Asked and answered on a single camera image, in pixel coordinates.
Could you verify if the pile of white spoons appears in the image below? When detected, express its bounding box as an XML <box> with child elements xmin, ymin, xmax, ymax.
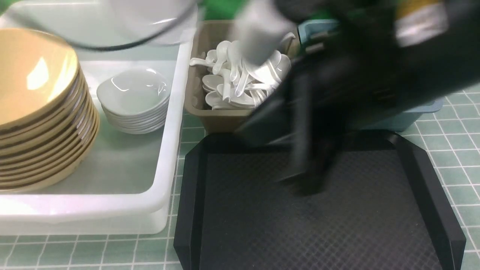
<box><xmin>190</xmin><ymin>40</ymin><xmax>291</xmax><ymax>110</ymax></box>

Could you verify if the stack of yellow bowls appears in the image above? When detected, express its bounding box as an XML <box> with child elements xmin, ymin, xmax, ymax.
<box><xmin>0</xmin><ymin>28</ymin><xmax>101</xmax><ymax>194</ymax></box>

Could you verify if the green cloth backdrop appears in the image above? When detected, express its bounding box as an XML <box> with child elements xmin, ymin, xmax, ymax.
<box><xmin>197</xmin><ymin>0</ymin><xmax>338</xmax><ymax>21</ymax></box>

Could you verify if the stack of white dishes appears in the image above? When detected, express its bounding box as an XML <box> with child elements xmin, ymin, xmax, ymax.
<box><xmin>96</xmin><ymin>68</ymin><xmax>171</xmax><ymax>135</ymax></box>

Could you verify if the black left camera cable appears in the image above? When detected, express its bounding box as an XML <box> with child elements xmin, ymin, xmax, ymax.
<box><xmin>7</xmin><ymin>0</ymin><xmax>205</xmax><ymax>51</ymax></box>

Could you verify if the brown plastic bin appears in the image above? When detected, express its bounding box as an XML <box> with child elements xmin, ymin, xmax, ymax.
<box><xmin>184</xmin><ymin>20</ymin><xmax>299</xmax><ymax>134</ymax></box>

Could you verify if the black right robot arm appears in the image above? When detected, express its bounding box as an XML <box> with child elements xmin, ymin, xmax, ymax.
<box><xmin>233</xmin><ymin>0</ymin><xmax>480</xmax><ymax>195</ymax></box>

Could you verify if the blue plastic bin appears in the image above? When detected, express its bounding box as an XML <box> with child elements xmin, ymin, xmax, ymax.
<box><xmin>298</xmin><ymin>19</ymin><xmax>444</xmax><ymax>132</ymax></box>

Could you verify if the large white plastic tub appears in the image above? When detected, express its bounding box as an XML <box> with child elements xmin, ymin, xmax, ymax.
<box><xmin>0</xmin><ymin>0</ymin><xmax>198</xmax><ymax>236</ymax></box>

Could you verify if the black serving tray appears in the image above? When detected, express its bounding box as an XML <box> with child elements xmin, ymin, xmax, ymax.
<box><xmin>173</xmin><ymin>130</ymin><xmax>466</xmax><ymax>270</ymax></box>

